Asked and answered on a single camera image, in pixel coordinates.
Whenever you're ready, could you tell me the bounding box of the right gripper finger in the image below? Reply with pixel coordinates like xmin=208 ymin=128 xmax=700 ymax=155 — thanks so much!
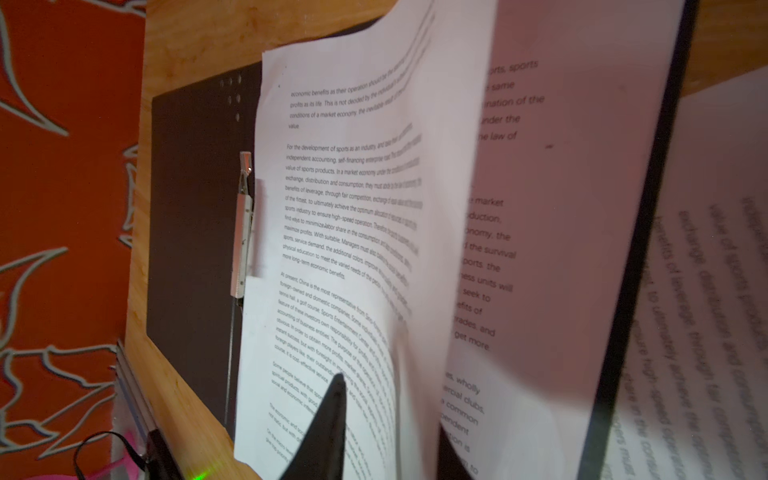
xmin=280 ymin=373 xmax=347 ymax=480

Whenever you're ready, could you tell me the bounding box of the paper sheet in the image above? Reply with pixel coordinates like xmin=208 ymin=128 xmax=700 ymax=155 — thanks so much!
xmin=442 ymin=1 xmax=685 ymax=479
xmin=602 ymin=68 xmax=767 ymax=479
xmin=234 ymin=1 xmax=497 ymax=479

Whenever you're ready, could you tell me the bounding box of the grey clip folder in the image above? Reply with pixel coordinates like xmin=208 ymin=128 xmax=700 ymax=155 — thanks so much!
xmin=146 ymin=1 xmax=697 ymax=479

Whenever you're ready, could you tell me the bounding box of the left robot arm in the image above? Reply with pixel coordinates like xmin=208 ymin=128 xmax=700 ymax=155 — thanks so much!
xmin=72 ymin=343 xmax=184 ymax=480

